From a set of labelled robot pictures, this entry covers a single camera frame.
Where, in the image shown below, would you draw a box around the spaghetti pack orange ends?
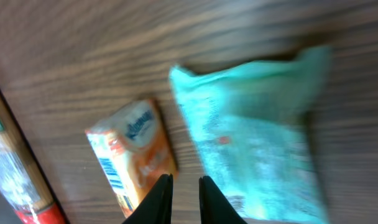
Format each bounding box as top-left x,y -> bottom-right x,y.
0,90 -> 67,224

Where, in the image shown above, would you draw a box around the teal tissue pack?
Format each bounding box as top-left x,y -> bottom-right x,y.
170,46 -> 331,223

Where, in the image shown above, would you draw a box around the orange tissue pack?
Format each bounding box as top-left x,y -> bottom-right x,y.
85,99 -> 178,217

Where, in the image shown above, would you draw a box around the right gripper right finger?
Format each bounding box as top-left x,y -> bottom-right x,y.
199,176 -> 246,224

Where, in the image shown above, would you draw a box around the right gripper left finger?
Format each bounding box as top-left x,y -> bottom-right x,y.
122,174 -> 173,224

